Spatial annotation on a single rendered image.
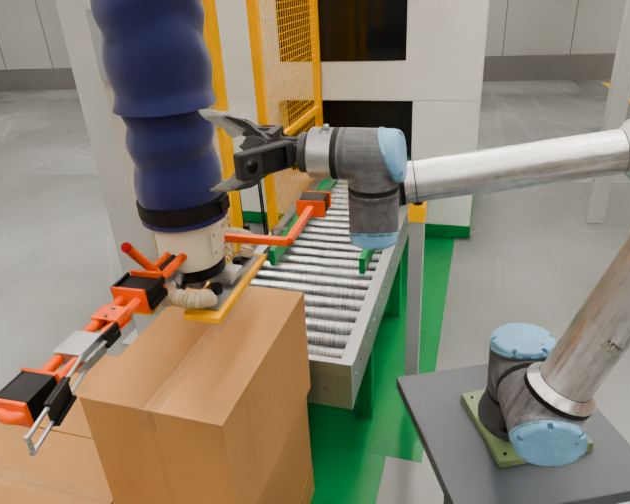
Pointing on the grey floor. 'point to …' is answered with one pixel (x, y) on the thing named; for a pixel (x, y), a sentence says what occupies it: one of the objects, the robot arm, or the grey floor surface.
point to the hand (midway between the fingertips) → (201, 152)
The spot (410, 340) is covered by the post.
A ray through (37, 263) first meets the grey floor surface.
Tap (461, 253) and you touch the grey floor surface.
